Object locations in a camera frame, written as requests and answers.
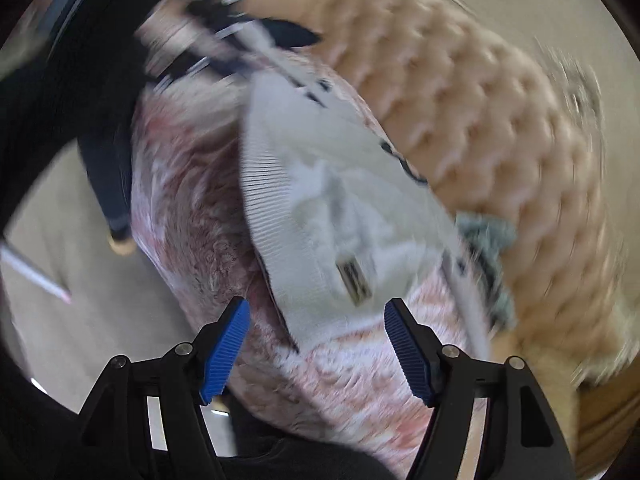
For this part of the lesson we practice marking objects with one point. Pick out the thin white rod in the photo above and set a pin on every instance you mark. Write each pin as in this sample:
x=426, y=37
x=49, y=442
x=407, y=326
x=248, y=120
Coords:
x=35, y=272

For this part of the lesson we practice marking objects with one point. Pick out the pink floral bedspread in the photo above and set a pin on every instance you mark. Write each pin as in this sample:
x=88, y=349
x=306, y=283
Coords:
x=190, y=220

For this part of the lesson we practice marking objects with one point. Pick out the grey sweater with navy trim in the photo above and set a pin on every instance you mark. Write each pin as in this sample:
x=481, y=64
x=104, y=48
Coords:
x=310, y=195

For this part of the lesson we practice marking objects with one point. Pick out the person in black clothes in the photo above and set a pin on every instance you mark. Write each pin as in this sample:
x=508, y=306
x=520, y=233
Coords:
x=107, y=185

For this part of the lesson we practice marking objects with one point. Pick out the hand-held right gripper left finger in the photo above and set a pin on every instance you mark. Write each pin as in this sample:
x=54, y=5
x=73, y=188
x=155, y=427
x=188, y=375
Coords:
x=227, y=350

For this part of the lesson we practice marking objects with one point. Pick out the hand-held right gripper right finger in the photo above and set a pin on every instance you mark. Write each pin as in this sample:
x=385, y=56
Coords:
x=407, y=350

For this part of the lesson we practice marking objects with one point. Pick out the teal grey garment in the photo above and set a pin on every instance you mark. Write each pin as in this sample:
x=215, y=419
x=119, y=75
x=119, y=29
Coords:
x=487, y=232

